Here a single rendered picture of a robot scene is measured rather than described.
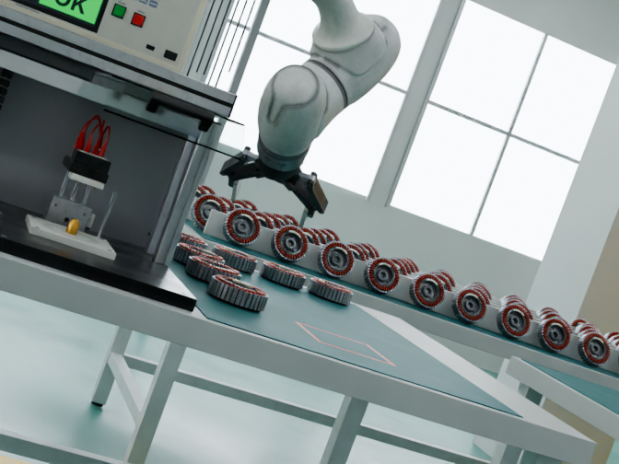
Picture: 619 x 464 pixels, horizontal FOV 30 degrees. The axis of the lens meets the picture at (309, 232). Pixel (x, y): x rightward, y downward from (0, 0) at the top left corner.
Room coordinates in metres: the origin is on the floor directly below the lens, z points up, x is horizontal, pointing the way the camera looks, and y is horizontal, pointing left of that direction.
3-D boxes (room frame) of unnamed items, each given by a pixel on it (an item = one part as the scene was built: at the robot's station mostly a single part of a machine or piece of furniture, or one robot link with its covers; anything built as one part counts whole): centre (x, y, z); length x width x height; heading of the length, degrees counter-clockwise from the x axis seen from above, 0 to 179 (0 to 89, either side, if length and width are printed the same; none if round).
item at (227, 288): (2.14, 0.09, 0.77); 0.11 x 0.11 x 0.04
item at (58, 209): (2.15, 0.44, 0.80); 0.08 x 0.05 x 0.06; 108
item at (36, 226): (2.01, 0.39, 0.78); 0.15 x 0.15 x 0.01; 18
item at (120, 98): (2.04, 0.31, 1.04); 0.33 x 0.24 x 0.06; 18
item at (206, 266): (2.32, 0.15, 0.77); 0.11 x 0.11 x 0.04
